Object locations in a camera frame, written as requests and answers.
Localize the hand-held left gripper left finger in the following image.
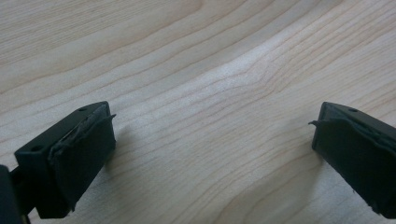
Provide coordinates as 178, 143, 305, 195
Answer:
13, 101, 118, 219

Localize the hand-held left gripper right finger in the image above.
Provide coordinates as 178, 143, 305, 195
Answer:
308, 101, 396, 219

